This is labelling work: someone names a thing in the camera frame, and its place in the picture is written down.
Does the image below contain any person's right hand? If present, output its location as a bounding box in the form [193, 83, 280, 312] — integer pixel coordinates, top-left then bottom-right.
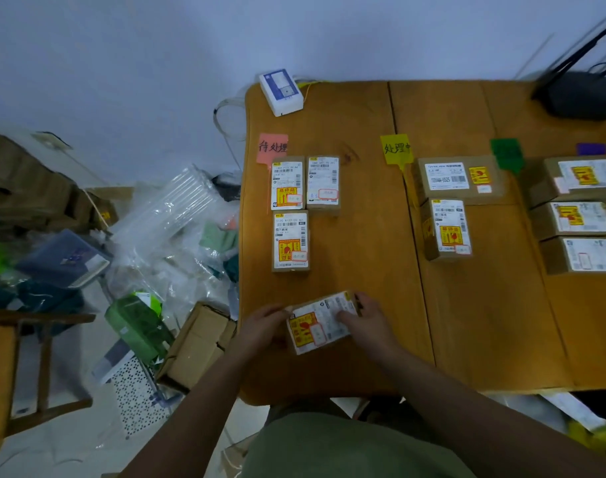
[336, 292, 402, 361]

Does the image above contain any person's left hand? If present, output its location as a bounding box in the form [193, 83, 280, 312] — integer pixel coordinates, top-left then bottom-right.
[236, 304, 293, 357]

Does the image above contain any small labelled cardboard parcel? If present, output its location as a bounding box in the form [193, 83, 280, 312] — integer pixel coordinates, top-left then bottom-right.
[285, 290, 362, 356]
[420, 198, 473, 262]
[271, 210, 311, 273]
[306, 154, 341, 213]
[270, 156, 307, 212]

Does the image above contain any person's right forearm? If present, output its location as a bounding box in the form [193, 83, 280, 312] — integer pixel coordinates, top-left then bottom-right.
[378, 343, 606, 478]

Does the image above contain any person's left forearm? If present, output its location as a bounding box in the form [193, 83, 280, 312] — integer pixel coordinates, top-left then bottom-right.
[120, 341, 264, 478]

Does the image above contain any plain brown cardboard box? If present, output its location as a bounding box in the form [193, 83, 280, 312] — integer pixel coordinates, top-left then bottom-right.
[155, 301, 238, 395]

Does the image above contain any pile of clear plastic bags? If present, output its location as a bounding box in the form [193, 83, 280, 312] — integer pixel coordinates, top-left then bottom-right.
[101, 165, 241, 324]

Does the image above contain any person's green shirt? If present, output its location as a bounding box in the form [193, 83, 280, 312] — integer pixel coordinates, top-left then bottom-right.
[240, 412, 478, 478]

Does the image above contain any green plastic packet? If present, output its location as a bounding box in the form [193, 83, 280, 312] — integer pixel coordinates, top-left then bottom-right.
[104, 292, 175, 365]

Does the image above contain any pink paper note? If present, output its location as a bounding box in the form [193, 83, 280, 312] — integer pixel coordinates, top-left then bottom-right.
[256, 132, 289, 167]

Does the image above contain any white dotted packet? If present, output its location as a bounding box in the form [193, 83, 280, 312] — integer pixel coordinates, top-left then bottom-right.
[92, 338, 177, 438]

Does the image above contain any yellow paper note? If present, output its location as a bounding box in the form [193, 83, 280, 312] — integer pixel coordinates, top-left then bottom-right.
[380, 133, 415, 169]

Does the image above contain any wide labelled cardboard parcel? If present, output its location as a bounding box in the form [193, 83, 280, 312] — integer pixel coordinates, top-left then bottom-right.
[414, 154, 506, 205]
[539, 237, 606, 276]
[529, 201, 606, 242]
[526, 154, 606, 208]

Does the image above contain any grey-blue flat package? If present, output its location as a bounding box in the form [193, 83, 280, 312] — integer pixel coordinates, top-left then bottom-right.
[16, 229, 112, 290]

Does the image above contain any white box-shaped device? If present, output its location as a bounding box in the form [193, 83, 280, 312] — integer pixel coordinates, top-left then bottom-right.
[258, 69, 305, 118]

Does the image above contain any green paper note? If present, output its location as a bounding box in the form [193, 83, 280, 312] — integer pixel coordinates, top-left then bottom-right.
[490, 137, 526, 175]

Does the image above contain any teal cloth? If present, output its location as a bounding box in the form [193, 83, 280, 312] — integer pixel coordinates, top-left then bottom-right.
[0, 279, 87, 336]

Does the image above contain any white paper sheet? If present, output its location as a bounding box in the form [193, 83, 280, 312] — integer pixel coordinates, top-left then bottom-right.
[539, 391, 606, 434]

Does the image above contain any wooden chair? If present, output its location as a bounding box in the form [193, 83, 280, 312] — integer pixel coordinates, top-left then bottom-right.
[0, 309, 97, 459]

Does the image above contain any heap of brown cardboard boxes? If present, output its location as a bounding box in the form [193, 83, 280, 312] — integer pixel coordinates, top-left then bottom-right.
[0, 125, 120, 235]

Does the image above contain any yellow crumpled wrapper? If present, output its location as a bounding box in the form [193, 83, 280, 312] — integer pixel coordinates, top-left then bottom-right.
[566, 420, 606, 461]

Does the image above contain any black router with antennas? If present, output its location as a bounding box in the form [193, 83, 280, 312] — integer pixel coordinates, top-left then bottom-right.
[530, 14, 606, 122]

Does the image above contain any white cable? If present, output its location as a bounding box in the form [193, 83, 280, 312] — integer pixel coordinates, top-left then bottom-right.
[212, 96, 248, 171]

